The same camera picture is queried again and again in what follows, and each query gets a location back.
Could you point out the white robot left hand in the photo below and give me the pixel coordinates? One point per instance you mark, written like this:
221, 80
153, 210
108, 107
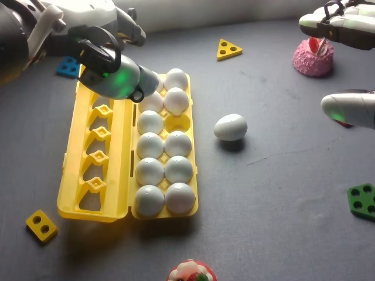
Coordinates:
96, 14

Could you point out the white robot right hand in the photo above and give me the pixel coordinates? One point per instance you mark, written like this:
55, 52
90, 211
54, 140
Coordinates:
351, 108

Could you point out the yellow egg carton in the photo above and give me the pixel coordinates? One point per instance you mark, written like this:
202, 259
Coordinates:
120, 164

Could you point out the red holed block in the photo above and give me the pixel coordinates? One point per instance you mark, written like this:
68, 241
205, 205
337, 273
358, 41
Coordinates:
346, 124

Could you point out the blue square holed block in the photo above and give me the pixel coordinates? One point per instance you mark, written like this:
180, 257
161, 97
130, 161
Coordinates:
69, 65

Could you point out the pink toy cake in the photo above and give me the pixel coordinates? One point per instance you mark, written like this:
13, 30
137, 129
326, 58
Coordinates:
310, 61

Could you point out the green pentagon holed block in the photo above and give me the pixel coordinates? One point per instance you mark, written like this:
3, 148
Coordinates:
362, 197

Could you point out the grey table cloth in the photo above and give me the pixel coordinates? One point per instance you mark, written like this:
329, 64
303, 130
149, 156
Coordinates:
278, 190

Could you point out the white backdrop sheet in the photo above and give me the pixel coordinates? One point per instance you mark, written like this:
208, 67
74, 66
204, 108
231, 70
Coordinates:
219, 11

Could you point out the yellow triangle holed block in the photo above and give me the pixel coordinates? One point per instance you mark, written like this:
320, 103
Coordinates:
228, 57

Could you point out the yellow rectangular holed block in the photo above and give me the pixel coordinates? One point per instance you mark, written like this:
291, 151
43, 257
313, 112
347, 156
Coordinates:
41, 223

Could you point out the strawberry cream toy cake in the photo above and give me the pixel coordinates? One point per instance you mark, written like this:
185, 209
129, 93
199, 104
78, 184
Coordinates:
184, 269

